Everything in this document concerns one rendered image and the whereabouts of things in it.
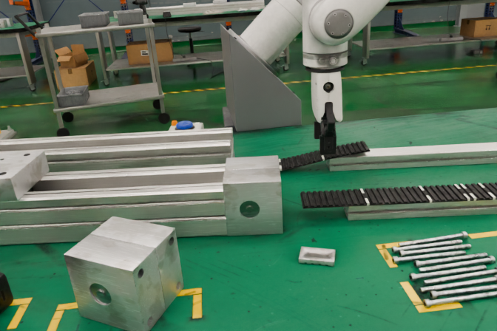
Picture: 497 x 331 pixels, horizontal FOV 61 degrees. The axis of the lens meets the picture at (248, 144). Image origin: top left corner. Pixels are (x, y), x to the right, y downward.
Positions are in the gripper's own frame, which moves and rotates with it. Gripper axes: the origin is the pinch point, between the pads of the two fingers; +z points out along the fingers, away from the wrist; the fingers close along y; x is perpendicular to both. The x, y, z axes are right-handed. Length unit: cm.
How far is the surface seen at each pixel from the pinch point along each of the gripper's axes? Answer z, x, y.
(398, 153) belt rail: 3.2, -14.9, -1.2
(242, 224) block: 4.2, 16.5, -24.0
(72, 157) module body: -1, 51, -5
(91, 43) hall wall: 64, 326, 713
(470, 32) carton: 56, -274, 508
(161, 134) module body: -2.3, 34.3, 2.5
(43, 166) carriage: -4, 51, -15
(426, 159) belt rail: 5.0, -20.8, -1.3
